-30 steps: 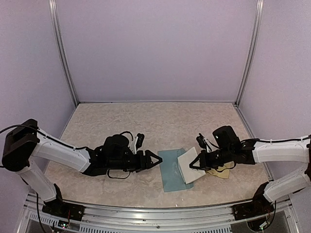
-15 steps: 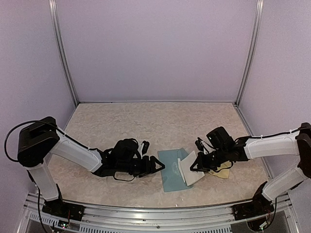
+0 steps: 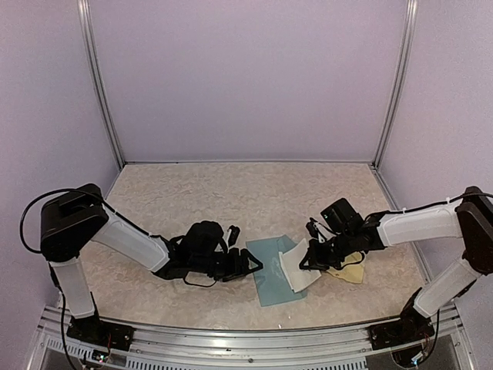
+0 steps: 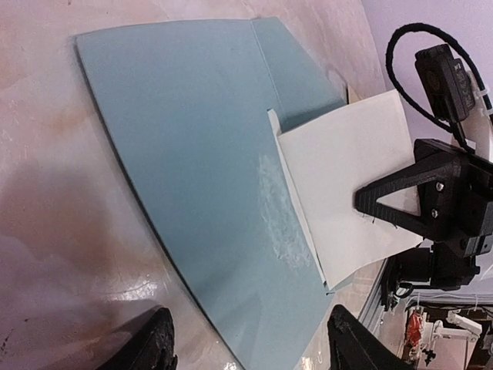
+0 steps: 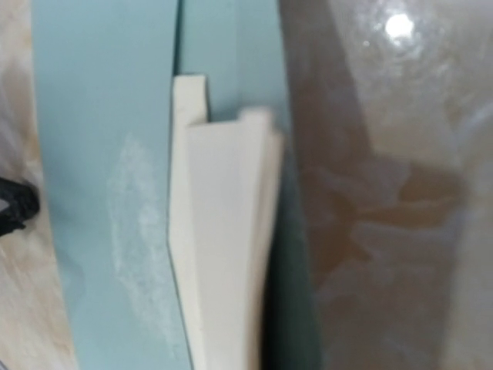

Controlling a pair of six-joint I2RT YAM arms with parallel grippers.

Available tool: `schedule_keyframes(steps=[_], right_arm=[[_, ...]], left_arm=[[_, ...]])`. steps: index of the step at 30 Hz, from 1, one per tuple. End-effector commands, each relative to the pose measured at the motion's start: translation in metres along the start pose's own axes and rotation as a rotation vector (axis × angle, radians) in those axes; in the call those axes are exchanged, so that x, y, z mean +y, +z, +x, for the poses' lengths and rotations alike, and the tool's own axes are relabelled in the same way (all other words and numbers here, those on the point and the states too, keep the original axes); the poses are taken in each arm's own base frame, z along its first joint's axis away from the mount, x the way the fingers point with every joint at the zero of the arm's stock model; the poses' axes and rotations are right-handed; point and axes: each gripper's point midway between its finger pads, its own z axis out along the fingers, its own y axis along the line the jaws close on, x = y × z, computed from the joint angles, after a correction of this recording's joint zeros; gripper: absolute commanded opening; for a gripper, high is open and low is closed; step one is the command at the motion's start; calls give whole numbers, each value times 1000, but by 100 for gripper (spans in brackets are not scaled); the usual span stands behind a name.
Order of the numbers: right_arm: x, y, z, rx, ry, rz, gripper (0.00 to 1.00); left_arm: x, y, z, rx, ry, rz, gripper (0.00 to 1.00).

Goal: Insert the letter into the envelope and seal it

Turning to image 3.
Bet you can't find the left camera cable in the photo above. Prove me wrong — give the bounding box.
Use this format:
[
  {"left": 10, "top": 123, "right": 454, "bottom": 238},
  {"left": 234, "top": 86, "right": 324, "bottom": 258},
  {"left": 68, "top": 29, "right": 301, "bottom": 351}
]
[{"left": 169, "top": 230, "right": 232, "bottom": 288}]

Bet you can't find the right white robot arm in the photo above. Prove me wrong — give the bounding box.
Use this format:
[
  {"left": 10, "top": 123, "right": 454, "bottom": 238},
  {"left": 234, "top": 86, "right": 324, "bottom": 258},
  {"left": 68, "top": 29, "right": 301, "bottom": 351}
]
[{"left": 299, "top": 187, "right": 492, "bottom": 342}]

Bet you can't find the lined letter paper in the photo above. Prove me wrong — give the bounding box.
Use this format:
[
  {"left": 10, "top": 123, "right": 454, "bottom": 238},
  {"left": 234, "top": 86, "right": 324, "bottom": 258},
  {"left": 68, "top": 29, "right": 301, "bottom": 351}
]
[{"left": 279, "top": 239, "right": 321, "bottom": 293}]

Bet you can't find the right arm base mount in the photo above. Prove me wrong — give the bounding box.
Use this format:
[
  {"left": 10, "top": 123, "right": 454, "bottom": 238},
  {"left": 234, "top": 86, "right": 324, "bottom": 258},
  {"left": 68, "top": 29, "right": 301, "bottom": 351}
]
[{"left": 368, "top": 310, "right": 435, "bottom": 350}]

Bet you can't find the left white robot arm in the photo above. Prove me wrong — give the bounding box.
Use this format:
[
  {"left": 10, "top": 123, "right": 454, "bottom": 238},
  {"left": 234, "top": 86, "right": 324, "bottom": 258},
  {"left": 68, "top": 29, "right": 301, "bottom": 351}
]
[{"left": 18, "top": 183, "right": 263, "bottom": 343}]

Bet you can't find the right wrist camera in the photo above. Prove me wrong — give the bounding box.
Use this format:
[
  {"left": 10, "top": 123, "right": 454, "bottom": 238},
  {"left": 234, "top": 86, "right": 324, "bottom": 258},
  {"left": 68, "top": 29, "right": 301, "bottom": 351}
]
[{"left": 305, "top": 217, "right": 324, "bottom": 240}]

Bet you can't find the right aluminium corner post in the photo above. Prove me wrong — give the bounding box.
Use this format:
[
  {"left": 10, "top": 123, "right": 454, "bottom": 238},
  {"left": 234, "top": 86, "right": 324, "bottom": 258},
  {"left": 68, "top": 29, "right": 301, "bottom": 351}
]
[{"left": 371, "top": 0, "right": 419, "bottom": 170}]

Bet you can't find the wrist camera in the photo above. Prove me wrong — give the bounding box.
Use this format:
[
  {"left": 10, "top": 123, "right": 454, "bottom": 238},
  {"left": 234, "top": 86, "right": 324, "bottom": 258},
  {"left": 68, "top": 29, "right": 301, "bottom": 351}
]
[
  {"left": 227, "top": 225, "right": 240, "bottom": 247},
  {"left": 305, "top": 217, "right": 324, "bottom": 240}
]

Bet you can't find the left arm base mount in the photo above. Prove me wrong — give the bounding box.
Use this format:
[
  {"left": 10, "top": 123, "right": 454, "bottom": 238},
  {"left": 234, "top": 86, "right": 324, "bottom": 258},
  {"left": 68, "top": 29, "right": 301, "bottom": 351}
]
[{"left": 67, "top": 315, "right": 135, "bottom": 352}]

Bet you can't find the blue envelope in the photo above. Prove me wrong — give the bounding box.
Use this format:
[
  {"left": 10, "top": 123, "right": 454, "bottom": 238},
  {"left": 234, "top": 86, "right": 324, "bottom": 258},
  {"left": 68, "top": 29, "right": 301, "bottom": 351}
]
[{"left": 246, "top": 235, "right": 307, "bottom": 308}]

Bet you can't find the aluminium front rail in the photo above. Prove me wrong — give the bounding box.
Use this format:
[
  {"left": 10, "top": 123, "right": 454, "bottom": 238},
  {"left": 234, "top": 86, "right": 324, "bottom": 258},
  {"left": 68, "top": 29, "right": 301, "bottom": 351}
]
[{"left": 23, "top": 306, "right": 477, "bottom": 369}]

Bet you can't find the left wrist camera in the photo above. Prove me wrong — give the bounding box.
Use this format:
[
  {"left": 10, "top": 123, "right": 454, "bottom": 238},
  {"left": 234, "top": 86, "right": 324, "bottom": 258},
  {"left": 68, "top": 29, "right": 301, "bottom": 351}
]
[{"left": 227, "top": 225, "right": 240, "bottom": 247}]

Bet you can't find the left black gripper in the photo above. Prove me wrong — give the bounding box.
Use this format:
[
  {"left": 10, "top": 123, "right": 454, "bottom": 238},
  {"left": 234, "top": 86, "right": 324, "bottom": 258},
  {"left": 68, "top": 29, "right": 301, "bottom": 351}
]
[{"left": 191, "top": 247, "right": 263, "bottom": 282}]

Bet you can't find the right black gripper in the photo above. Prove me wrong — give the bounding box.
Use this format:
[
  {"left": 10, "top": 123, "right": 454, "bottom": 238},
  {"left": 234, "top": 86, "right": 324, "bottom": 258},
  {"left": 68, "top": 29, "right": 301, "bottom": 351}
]
[{"left": 300, "top": 230, "right": 356, "bottom": 271}]

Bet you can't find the yellow paper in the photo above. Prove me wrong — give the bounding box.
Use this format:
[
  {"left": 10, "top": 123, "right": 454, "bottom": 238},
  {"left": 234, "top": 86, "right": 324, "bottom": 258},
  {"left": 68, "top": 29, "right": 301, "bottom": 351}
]
[{"left": 327, "top": 252, "right": 365, "bottom": 284}]

